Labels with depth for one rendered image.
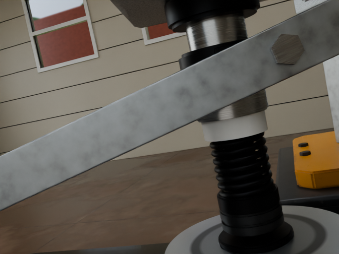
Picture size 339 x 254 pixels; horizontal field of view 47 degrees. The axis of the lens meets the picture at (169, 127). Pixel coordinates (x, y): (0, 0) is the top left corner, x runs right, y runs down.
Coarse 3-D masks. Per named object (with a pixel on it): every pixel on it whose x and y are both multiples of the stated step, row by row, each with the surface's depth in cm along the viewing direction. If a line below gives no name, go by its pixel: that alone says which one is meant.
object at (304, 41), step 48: (336, 0) 36; (240, 48) 36; (288, 48) 35; (336, 48) 36; (144, 96) 37; (192, 96) 37; (240, 96) 37; (48, 144) 38; (96, 144) 38; (144, 144) 38; (0, 192) 39
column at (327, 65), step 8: (336, 56) 101; (328, 64) 105; (336, 64) 102; (328, 72) 106; (336, 72) 103; (328, 80) 107; (336, 80) 103; (328, 88) 107; (336, 88) 104; (328, 96) 108; (336, 96) 105; (336, 104) 106; (336, 112) 106; (336, 120) 107; (336, 128) 108; (336, 136) 109
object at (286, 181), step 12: (288, 156) 124; (288, 168) 109; (276, 180) 100; (288, 180) 97; (288, 192) 88; (300, 192) 86; (312, 192) 85; (324, 192) 83; (336, 192) 82; (288, 204) 83; (300, 204) 82; (312, 204) 81; (324, 204) 81; (336, 204) 80
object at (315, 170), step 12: (300, 144) 114; (312, 144) 115; (324, 144) 111; (336, 144) 108; (300, 156) 103; (312, 156) 100; (324, 156) 97; (336, 156) 95; (300, 168) 91; (312, 168) 88; (324, 168) 86; (336, 168) 84; (300, 180) 89; (312, 180) 86; (324, 180) 85; (336, 180) 84
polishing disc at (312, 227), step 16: (288, 208) 52; (304, 208) 50; (208, 224) 52; (304, 224) 45; (320, 224) 44; (336, 224) 43; (176, 240) 48; (192, 240) 47; (208, 240) 46; (304, 240) 41; (320, 240) 40; (336, 240) 40
